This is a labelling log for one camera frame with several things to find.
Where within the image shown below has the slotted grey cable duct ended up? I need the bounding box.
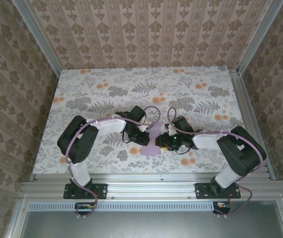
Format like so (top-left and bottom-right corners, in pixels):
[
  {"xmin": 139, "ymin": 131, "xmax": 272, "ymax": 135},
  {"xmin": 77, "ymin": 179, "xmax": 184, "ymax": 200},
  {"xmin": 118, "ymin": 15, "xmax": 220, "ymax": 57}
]
[{"xmin": 28, "ymin": 201, "xmax": 283, "ymax": 212}]

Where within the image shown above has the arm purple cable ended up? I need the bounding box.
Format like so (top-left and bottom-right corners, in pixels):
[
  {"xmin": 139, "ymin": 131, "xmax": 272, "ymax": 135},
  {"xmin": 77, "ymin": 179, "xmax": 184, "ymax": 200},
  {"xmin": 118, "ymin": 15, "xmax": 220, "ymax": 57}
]
[
  {"xmin": 167, "ymin": 107, "xmax": 268, "ymax": 219},
  {"xmin": 66, "ymin": 106, "xmax": 162, "ymax": 220}
]

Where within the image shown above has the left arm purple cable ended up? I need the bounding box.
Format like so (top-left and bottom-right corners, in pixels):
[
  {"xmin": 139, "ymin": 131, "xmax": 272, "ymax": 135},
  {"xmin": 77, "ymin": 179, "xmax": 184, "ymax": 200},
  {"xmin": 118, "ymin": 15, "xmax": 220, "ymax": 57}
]
[{"xmin": 66, "ymin": 106, "xmax": 162, "ymax": 220}]

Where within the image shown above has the aluminium table edge rail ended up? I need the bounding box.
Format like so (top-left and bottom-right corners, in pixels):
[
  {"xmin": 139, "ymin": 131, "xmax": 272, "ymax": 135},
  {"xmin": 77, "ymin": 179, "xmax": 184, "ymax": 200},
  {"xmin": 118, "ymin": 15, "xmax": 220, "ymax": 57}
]
[{"xmin": 31, "ymin": 173, "xmax": 276, "ymax": 182}]

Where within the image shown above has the aluminium side rail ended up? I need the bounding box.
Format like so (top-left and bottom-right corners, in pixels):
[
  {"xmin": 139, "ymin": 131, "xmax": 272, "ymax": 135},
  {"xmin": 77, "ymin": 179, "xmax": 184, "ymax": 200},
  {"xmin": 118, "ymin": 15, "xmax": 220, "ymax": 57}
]
[{"xmin": 228, "ymin": 69, "xmax": 278, "ymax": 181}]

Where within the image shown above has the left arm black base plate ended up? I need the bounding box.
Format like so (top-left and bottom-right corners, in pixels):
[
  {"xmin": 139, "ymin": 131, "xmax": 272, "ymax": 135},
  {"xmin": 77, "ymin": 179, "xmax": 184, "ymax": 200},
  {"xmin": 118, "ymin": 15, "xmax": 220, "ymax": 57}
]
[{"xmin": 64, "ymin": 182, "xmax": 108, "ymax": 200}]

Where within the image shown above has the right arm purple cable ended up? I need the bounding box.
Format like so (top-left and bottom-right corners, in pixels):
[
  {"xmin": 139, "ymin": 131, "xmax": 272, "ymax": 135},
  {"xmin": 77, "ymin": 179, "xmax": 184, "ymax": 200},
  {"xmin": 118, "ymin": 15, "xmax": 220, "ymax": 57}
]
[{"xmin": 167, "ymin": 107, "xmax": 268, "ymax": 219}]

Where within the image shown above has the light purple cloth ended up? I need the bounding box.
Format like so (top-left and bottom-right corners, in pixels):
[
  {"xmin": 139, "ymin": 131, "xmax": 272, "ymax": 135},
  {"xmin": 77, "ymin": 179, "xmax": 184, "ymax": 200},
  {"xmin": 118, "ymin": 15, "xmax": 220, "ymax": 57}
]
[{"xmin": 141, "ymin": 121, "xmax": 162, "ymax": 157}]

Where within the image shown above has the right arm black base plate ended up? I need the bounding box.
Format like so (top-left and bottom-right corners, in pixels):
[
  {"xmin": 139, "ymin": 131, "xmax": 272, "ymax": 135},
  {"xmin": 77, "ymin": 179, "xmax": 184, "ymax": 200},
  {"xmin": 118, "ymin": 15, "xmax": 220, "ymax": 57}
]
[{"xmin": 195, "ymin": 182, "xmax": 241, "ymax": 200}]

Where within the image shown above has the wide aluminium base beam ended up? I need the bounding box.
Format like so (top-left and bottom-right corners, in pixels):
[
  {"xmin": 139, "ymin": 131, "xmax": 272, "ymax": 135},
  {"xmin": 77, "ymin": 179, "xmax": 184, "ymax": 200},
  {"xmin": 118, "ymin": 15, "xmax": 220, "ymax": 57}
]
[{"xmin": 18, "ymin": 180, "xmax": 283, "ymax": 200}]

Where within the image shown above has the steel sheet panel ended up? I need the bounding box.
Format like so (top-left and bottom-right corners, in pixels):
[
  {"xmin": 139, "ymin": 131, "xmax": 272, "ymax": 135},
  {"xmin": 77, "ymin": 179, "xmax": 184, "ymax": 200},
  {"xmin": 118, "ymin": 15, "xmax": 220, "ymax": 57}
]
[{"xmin": 19, "ymin": 210, "xmax": 283, "ymax": 238}]

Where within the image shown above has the aluminium corner post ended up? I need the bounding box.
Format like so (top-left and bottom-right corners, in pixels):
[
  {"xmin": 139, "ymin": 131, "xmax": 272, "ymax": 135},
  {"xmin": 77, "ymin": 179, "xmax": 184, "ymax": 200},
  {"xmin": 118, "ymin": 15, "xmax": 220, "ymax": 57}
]
[
  {"xmin": 236, "ymin": 0, "xmax": 283, "ymax": 76},
  {"xmin": 11, "ymin": 0, "xmax": 63, "ymax": 78}
]

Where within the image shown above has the black power connector box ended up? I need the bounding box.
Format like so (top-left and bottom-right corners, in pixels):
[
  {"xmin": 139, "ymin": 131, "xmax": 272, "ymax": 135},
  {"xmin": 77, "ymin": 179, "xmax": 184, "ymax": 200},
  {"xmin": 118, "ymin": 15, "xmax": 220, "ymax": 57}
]
[
  {"xmin": 212, "ymin": 201, "xmax": 231, "ymax": 215},
  {"xmin": 74, "ymin": 202, "xmax": 95, "ymax": 216}
]

